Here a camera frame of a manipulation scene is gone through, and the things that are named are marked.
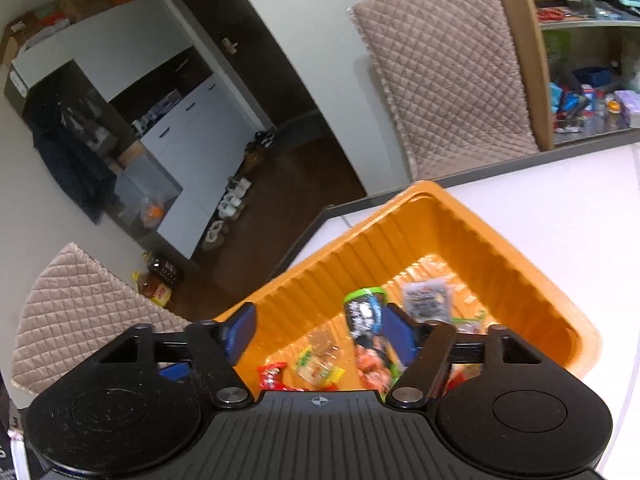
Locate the grey black snack packet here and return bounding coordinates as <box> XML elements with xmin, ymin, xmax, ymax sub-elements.
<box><xmin>401</xmin><ymin>278</ymin><xmax>452</xmax><ymax>323</ymax></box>

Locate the beige quilted near chair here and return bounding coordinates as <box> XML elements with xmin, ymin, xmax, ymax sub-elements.
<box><xmin>11</xmin><ymin>243</ymin><xmax>188</xmax><ymax>394</ymax></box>

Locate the beige quilted far chair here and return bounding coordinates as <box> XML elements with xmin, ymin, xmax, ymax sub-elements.
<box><xmin>348</xmin><ymin>0</ymin><xmax>539</xmax><ymax>180</ymax></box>

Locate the orange plastic tray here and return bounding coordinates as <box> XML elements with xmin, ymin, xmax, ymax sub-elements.
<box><xmin>214</xmin><ymin>179</ymin><xmax>602</xmax><ymax>396</ymax></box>

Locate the white cabinet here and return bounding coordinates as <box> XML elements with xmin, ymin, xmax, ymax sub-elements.
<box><xmin>6</xmin><ymin>0</ymin><xmax>256</xmax><ymax>260</ymax></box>

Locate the beige quilted chair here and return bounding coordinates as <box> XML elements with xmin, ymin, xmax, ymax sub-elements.
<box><xmin>348</xmin><ymin>0</ymin><xmax>539</xmax><ymax>180</ymax></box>
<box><xmin>11</xmin><ymin>243</ymin><xmax>188</xmax><ymax>394</ymax></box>

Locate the small red candy packet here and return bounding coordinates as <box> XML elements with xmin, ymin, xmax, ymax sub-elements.
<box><xmin>256</xmin><ymin>362</ymin><xmax>303</xmax><ymax>392</ymax></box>

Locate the wooden shelf unit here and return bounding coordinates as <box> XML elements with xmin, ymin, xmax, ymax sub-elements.
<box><xmin>501</xmin><ymin>0</ymin><xmax>639</xmax><ymax>152</ymax></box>

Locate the yellow candy packet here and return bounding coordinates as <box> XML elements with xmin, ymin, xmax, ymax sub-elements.
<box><xmin>296</xmin><ymin>346</ymin><xmax>345</xmax><ymax>390</ymax></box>

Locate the cooking oil bottle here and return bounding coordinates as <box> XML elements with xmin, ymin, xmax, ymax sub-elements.
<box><xmin>132</xmin><ymin>271</ymin><xmax>172</xmax><ymax>307</ymax></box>

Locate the clear caramel candy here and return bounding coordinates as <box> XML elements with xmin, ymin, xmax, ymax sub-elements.
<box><xmin>307</xmin><ymin>328</ymin><xmax>340</xmax><ymax>360</ymax></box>

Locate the long green snack tube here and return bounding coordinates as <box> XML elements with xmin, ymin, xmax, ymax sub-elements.
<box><xmin>343</xmin><ymin>287</ymin><xmax>404</xmax><ymax>398</ymax></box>

